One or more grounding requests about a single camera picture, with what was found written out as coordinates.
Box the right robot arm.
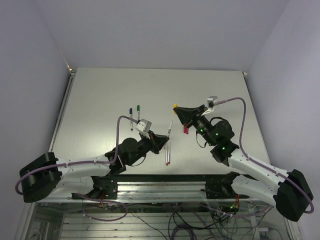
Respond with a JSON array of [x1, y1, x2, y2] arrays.
[[173, 105, 314, 222]]

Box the green pen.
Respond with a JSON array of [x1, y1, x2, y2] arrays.
[[136, 105, 140, 121]]

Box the loose cables under table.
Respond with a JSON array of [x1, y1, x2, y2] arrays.
[[82, 194, 278, 240]]

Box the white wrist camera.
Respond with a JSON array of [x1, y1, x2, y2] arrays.
[[135, 119, 152, 133], [203, 96, 218, 116]]

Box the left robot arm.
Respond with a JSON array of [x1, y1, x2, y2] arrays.
[[15, 131, 170, 203]]

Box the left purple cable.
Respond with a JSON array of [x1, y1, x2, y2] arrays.
[[15, 115, 141, 195]]

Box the yellow pen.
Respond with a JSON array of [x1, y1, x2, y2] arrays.
[[167, 121, 173, 137]]

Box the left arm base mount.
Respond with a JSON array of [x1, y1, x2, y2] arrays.
[[71, 175, 119, 200]]

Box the aluminium frame rail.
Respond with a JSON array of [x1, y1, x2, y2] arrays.
[[34, 176, 275, 205]]

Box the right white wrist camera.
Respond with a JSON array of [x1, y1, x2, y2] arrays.
[[203, 96, 218, 116]]

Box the red pen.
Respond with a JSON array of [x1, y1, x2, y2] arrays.
[[165, 146, 169, 166]]

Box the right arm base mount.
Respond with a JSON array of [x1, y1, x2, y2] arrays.
[[200, 171, 241, 199]]

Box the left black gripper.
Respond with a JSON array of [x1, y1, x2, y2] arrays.
[[126, 129, 169, 165]]

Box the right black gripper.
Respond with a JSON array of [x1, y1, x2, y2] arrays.
[[174, 104, 216, 146]]

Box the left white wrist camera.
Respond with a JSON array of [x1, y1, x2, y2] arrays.
[[135, 119, 152, 133]]

